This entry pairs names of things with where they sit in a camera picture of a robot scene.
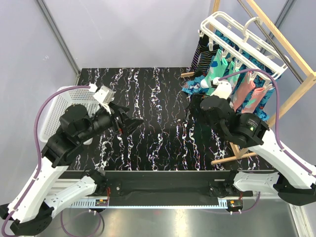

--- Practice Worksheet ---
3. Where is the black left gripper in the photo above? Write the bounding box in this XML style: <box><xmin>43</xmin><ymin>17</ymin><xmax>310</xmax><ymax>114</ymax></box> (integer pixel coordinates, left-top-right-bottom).
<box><xmin>78</xmin><ymin>101</ymin><xmax>144</xmax><ymax>143</ymax></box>

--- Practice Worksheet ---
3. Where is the mint green sock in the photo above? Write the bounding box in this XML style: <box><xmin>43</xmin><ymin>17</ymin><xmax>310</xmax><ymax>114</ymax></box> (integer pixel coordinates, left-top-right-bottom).
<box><xmin>200</xmin><ymin>49</ymin><xmax>228</xmax><ymax>96</ymax></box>
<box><xmin>223</xmin><ymin>60</ymin><xmax>244</xmax><ymax>99</ymax></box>

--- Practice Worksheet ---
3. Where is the black striped sock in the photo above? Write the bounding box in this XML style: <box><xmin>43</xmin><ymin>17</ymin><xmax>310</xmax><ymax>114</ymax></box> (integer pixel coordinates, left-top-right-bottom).
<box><xmin>191</xmin><ymin>35</ymin><xmax>219</xmax><ymax>77</ymax></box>

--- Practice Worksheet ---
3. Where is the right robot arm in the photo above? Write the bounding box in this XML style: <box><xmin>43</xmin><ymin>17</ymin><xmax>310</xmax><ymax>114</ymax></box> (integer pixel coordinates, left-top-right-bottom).
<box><xmin>189</xmin><ymin>94</ymin><xmax>316</xmax><ymax>206</ymax></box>

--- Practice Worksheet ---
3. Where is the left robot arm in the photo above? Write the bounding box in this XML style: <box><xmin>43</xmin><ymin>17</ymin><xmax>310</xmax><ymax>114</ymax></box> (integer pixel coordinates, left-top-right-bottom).
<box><xmin>0</xmin><ymin>103</ymin><xmax>144</xmax><ymax>237</ymax></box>

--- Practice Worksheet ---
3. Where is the white clip sock hanger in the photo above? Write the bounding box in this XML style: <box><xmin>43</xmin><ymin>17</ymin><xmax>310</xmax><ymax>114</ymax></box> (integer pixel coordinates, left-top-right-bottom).
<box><xmin>199</xmin><ymin>11</ymin><xmax>288</xmax><ymax>84</ymax></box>

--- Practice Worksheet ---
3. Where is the blue shark sock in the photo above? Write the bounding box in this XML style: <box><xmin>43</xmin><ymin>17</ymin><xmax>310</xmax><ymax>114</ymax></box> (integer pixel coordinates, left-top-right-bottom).
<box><xmin>215</xmin><ymin>30</ymin><xmax>275</xmax><ymax>121</ymax></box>
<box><xmin>182</xmin><ymin>76</ymin><xmax>208</xmax><ymax>95</ymax></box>

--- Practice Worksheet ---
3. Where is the pink sock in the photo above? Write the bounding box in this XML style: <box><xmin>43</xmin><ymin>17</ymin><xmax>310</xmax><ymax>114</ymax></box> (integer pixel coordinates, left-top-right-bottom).
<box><xmin>242</xmin><ymin>87</ymin><xmax>269</xmax><ymax>113</ymax></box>
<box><xmin>232</xmin><ymin>80</ymin><xmax>255</xmax><ymax>111</ymax></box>

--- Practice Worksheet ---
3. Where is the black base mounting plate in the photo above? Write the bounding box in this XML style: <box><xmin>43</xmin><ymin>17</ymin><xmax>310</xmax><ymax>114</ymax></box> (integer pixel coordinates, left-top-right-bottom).
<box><xmin>61</xmin><ymin>170</ymin><xmax>287</xmax><ymax>207</ymax></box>

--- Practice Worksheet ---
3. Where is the white plastic basket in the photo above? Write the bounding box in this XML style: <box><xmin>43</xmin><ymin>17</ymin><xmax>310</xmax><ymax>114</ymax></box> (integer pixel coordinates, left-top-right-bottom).
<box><xmin>39</xmin><ymin>88</ymin><xmax>100</xmax><ymax>143</ymax></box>

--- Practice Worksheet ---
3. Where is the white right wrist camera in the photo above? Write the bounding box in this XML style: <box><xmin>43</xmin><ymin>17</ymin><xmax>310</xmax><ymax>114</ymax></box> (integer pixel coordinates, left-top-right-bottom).
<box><xmin>210</xmin><ymin>77</ymin><xmax>232</xmax><ymax>99</ymax></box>

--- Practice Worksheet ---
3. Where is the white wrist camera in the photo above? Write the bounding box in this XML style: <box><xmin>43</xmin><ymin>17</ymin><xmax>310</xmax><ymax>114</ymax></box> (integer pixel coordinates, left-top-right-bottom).
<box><xmin>93</xmin><ymin>85</ymin><xmax>115</xmax><ymax>114</ymax></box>
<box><xmin>210</xmin><ymin>77</ymin><xmax>232</xmax><ymax>99</ymax></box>

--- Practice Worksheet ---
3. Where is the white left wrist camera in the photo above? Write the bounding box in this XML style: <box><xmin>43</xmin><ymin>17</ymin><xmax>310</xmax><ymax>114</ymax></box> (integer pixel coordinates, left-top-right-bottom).
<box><xmin>93</xmin><ymin>85</ymin><xmax>115</xmax><ymax>114</ymax></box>

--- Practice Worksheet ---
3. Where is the aluminium rail with cable duct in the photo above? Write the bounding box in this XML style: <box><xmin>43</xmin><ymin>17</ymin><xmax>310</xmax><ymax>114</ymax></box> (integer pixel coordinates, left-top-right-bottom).
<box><xmin>51</xmin><ymin>180</ymin><xmax>297</xmax><ymax>210</ymax></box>

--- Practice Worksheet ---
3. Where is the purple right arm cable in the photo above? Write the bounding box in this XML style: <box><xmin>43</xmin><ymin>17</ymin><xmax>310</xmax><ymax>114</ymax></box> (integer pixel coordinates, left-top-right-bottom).
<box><xmin>218</xmin><ymin>68</ymin><xmax>316</xmax><ymax>176</ymax></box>

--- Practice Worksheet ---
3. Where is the wooden drying rack frame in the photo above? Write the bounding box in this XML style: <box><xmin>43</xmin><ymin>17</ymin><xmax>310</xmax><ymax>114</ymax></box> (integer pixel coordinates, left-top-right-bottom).
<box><xmin>181</xmin><ymin>0</ymin><xmax>316</xmax><ymax>165</ymax></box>

